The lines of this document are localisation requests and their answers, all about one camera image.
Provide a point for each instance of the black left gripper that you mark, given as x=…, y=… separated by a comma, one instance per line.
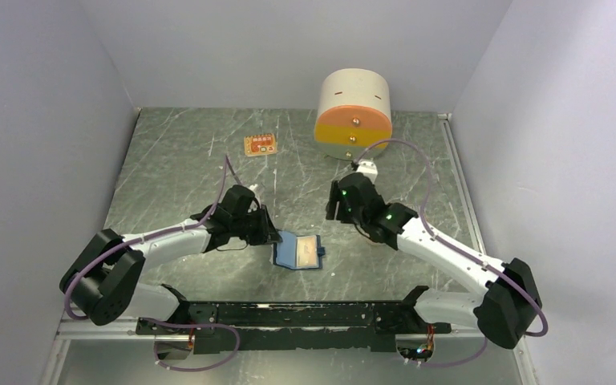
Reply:
x=267, y=233

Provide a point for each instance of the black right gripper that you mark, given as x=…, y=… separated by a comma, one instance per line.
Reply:
x=336, y=196

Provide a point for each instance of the blue card holder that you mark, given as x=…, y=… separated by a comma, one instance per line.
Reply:
x=284, y=252

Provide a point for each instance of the beige credit card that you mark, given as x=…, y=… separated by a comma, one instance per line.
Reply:
x=306, y=255

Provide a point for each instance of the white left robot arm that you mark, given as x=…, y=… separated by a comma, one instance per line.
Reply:
x=103, y=283

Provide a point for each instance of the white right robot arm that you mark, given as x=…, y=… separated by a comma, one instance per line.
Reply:
x=501, y=299

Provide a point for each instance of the orange patterned card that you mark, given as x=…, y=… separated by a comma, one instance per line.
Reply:
x=260, y=145

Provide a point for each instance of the round pastel drawer cabinet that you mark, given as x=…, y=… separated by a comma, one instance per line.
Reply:
x=354, y=111

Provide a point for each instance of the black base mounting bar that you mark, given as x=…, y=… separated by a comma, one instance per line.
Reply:
x=215, y=327

